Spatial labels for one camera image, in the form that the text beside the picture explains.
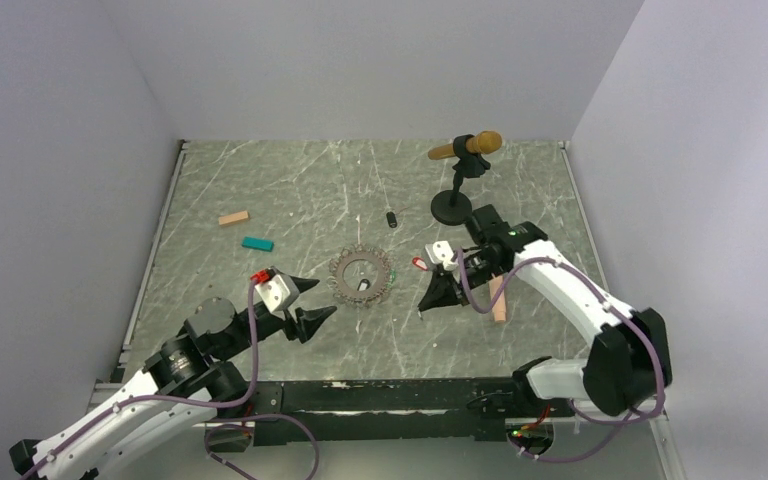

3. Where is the teal block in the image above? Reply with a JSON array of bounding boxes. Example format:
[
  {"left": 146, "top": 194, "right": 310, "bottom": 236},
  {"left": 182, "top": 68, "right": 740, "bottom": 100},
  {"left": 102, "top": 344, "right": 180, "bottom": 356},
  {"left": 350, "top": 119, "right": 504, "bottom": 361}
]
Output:
[{"left": 241, "top": 236, "right": 274, "bottom": 252}]

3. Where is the black base frame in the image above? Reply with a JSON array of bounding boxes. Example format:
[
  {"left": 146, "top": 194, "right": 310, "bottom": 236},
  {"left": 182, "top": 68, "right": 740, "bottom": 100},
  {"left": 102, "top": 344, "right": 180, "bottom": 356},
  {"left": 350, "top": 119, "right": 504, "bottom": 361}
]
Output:
[{"left": 218, "top": 377, "right": 573, "bottom": 446}]

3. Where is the pink wooden cylinder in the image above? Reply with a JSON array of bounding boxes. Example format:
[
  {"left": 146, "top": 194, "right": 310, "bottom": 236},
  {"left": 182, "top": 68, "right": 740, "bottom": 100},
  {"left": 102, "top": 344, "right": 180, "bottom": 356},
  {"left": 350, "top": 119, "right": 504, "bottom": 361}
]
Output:
[{"left": 488, "top": 276, "right": 507, "bottom": 324}]

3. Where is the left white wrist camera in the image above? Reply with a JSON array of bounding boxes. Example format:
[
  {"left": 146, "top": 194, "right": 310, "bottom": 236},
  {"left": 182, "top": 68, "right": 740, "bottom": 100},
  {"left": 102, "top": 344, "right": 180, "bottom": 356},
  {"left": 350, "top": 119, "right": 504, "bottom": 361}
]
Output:
[{"left": 253, "top": 269, "right": 300, "bottom": 314}]

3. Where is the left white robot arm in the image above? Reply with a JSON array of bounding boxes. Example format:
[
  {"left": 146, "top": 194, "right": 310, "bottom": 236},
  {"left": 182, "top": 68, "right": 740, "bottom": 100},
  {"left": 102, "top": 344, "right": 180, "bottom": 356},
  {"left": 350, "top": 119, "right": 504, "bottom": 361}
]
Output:
[{"left": 9, "top": 268, "right": 337, "bottom": 479}]

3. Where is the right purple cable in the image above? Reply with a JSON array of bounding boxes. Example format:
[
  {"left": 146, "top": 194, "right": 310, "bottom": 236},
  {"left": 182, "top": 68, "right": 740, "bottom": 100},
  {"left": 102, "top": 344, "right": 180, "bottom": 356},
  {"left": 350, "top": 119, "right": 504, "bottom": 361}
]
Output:
[{"left": 453, "top": 248, "right": 667, "bottom": 465}]

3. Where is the small black cylinder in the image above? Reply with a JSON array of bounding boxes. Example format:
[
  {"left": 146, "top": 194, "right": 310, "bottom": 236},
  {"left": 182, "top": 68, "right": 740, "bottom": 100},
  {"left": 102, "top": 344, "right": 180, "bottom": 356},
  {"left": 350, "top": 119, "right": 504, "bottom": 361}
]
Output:
[{"left": 386, "top": 211, "right": 398, "bottom": 229}]

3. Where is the black microphone stand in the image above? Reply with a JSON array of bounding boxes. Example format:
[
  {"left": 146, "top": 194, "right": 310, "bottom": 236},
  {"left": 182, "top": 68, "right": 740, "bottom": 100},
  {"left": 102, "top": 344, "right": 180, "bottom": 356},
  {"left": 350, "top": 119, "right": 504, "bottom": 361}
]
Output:
[{"left": 430, "top": 154, "right": 491, "bottom": 226}]

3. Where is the tan wooden block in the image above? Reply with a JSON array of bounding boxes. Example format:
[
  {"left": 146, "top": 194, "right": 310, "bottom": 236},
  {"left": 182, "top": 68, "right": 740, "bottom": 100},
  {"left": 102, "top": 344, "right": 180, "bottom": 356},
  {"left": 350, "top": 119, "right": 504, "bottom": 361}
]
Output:
[{"left": 218, "top": 211, "right": 250, "bottom": 227}]

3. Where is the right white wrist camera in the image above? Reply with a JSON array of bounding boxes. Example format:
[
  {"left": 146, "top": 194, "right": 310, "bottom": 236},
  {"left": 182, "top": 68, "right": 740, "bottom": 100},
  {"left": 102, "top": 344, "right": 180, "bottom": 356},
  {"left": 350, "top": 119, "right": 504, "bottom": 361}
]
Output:
[{"left": 422, "top": 241, "right": 458, "bottom": 272}]

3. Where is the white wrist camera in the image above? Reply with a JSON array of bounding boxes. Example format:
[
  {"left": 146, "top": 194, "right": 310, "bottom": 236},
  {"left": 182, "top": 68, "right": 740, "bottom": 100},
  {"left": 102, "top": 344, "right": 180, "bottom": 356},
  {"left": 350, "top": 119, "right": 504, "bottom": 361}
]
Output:
[
  {"left": 253, "top": 269, "right": 300, "bottom": 314},
  {"left": 422, "top": 241, "right": 458, "bottom": 272}
]

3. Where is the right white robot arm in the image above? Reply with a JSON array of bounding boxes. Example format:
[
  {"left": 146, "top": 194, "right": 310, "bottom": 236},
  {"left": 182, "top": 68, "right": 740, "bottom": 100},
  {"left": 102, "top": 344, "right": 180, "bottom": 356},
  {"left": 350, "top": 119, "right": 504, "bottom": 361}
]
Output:
[{"left": 418, "top": 205, "right": 672, "bottom": 425}]

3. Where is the red key tag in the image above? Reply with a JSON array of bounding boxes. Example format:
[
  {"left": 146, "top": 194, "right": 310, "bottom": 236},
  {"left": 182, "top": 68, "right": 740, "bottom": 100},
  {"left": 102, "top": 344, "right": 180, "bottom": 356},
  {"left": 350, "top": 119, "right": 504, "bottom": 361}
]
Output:
[{"left": 411, "top": 257, "right": 429, "bottom": 271}]

